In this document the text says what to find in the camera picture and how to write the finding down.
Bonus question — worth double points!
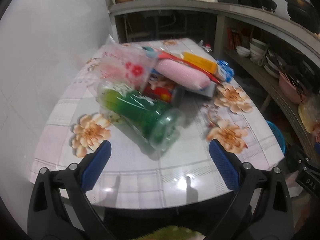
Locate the stacked bowls on shelf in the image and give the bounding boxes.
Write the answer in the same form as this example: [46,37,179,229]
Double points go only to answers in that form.
[249,38,268,66]

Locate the perforated metal shelf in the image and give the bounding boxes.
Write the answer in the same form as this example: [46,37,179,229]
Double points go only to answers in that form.
[224,48,319,165]

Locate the black wok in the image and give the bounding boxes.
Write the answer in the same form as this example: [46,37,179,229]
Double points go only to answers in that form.
[249,0,277,11]

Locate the floral tablecloth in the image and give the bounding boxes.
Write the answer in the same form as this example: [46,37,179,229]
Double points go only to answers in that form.
[30,38,284,209]

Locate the yellow bag on shelf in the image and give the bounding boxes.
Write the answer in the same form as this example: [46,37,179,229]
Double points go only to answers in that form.
[298,94,320,133]

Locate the stack of plates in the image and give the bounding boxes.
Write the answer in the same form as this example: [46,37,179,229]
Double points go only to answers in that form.
[264,50,287,79]

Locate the black pot with lid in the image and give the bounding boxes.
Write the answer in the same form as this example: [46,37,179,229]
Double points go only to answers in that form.
[284,0,319,34]

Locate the green clear plastic bottle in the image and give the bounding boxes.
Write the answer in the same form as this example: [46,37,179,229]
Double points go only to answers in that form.
[97,81,185,152]

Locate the pink plastic basin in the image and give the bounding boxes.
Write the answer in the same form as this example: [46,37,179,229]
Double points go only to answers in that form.
[279,72,306,104]

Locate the pink sponge pack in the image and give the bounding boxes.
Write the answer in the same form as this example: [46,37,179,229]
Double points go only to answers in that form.
[155,59,211,90]

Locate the yellow orange box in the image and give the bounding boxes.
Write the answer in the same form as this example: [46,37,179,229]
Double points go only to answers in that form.
[182,51,217,74]

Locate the white bowl on shelf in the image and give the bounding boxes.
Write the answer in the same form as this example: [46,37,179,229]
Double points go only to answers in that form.
[236,46,251,57]

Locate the clear pink printed plastic bag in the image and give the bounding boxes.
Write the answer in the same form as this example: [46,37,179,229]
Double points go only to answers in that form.
[90,41,158,92]

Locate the red box on shelf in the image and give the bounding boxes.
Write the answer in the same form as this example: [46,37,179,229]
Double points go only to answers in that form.
[227,28,243,50]

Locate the blue mesh trash basket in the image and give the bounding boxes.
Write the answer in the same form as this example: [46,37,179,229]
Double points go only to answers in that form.
[266,120,286,155]

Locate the blue wrapper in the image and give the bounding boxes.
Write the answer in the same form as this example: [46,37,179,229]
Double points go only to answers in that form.
[217,60,234,83]

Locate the red snack packet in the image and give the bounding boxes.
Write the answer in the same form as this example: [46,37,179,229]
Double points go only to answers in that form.
[143,74,178,103]

